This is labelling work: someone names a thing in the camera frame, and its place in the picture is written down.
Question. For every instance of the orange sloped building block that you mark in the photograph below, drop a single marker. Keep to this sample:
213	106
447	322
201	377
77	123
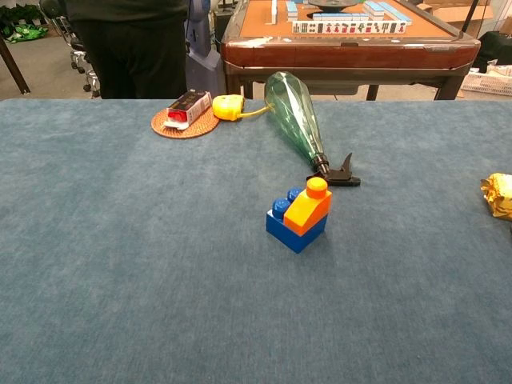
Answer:
304	212

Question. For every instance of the blue four-stud building block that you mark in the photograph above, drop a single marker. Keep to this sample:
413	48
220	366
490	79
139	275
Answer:
296	240

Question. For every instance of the blue-backed mahjong tiles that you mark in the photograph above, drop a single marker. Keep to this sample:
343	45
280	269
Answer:
292	10

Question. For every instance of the blue-backed mahjong tile rows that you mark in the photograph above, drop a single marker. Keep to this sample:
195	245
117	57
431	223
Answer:
384	10

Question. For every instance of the round woven rattan coaster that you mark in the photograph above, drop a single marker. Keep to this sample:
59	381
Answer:
200	130

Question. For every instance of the yellow tape measure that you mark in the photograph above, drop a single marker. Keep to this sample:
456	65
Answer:
226	107

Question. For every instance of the green spray bottle black trigger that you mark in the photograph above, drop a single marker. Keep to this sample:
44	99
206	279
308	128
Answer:
292	108

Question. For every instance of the red white small carton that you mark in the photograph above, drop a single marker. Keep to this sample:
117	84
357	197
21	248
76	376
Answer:
192	108

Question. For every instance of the blue table cloth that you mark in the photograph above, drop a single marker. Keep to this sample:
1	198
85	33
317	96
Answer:
120	260

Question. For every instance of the brown mahjong table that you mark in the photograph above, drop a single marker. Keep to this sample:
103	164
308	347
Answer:
340	54

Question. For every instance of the face-up mahjong tile row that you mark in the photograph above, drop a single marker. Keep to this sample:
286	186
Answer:
348	27

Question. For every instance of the person in black clothes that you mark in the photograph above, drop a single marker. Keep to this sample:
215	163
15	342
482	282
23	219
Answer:
132	48

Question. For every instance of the blue-backed mahjong tile row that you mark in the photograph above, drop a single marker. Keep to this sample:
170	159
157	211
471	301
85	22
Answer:
340	17

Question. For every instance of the black dish on mahjong table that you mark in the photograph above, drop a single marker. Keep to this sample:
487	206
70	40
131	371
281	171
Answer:
334	5

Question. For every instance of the black wheeled office chair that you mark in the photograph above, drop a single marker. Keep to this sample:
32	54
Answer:
80	52

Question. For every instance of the gold foil snack packet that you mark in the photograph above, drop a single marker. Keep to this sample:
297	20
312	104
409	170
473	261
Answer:
500	196

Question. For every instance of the white plastic basket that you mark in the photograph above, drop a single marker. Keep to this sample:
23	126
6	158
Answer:
488	84

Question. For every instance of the dark slanted table leg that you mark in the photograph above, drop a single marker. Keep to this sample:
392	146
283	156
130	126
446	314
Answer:
16	74

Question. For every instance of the black tripod stand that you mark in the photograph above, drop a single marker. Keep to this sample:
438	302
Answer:
469	18

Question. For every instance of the black bag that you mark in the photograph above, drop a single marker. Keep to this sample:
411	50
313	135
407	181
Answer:
498	48

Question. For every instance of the green plastic items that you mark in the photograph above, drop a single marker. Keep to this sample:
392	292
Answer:
24	30

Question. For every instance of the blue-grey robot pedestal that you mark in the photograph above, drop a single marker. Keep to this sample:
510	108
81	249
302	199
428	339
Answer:
204	68

